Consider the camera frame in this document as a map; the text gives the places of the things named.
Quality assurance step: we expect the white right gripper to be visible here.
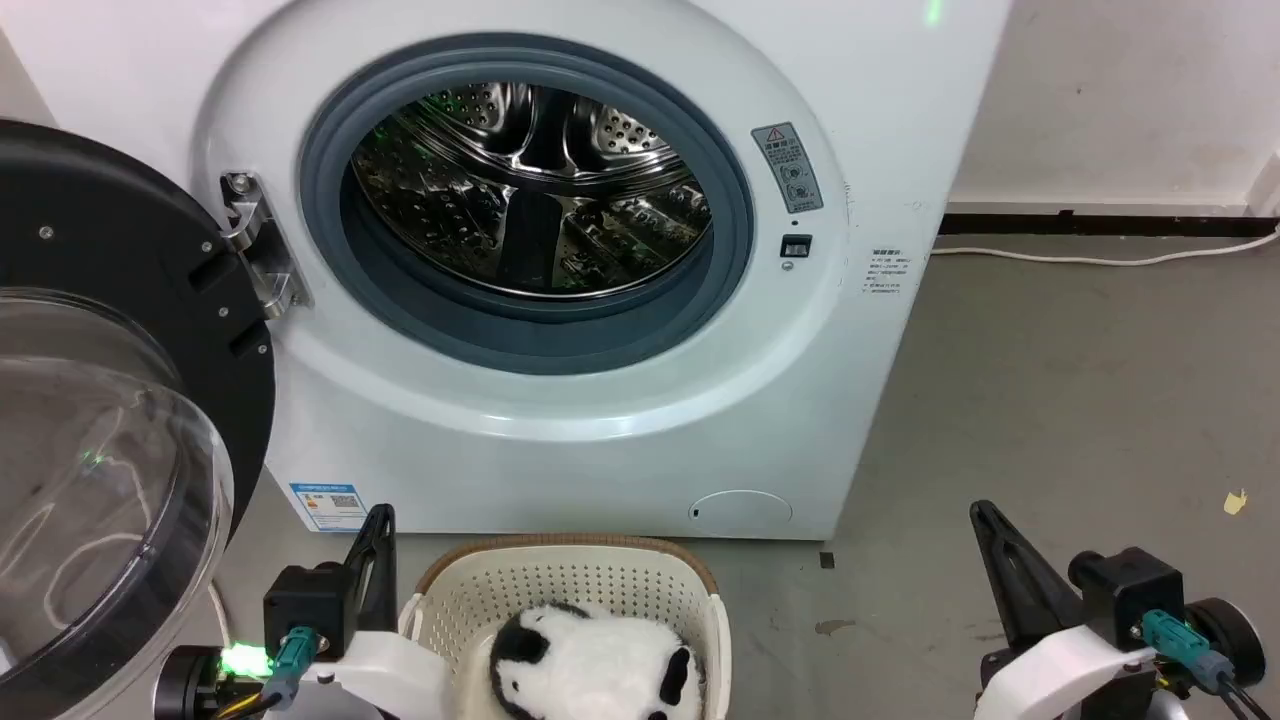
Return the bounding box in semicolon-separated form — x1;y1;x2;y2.
969;500;1163;720

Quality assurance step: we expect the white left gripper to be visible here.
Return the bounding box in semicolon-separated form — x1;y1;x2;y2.
298;504;459;720

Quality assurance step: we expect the white front-load washing machine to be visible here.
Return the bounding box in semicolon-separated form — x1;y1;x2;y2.
0;0;1014;542

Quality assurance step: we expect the blue energy label sticker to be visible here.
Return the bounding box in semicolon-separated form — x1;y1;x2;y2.
289;483;369;533

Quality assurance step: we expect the cream perforated laundry basket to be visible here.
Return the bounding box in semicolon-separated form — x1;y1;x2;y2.
398;534;733;720

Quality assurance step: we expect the black white panda plush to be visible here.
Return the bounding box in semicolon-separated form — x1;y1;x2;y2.
487;601;707;720

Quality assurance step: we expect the grey rubber door gasket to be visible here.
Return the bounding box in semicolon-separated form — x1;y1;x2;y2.
299;34;757;377

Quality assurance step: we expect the round drain filter cover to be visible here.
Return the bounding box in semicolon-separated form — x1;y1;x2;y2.
689;489;794;534

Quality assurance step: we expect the small text sticker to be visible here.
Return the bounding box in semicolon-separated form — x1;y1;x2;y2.
862;247;913;298

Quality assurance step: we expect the metal door hinge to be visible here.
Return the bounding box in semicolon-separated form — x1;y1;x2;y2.
219;171;310;320

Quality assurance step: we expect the stainless steel washer drum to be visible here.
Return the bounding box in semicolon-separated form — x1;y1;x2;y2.
349;81;714;299

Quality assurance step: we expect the black round washer door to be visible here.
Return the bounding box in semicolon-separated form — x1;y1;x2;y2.
0;118;277;720

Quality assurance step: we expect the grey warning sticker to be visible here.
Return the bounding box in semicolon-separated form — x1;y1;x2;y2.
751;122;825;215

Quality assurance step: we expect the teal plug left cable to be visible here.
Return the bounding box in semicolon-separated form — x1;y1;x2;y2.
240;627;323;717

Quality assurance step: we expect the teal plug cable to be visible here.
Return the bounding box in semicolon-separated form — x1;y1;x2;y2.
240;627;323;717
1139;609;1273;720

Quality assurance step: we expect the teal plug right cable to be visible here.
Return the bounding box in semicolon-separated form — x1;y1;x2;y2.
1139;609;1273;720

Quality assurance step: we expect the white floor cable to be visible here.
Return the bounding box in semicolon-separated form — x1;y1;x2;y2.
931;226;1280;268

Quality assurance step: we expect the black wall baseboard strip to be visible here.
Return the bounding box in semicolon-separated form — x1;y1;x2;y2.
938;212;1280;238

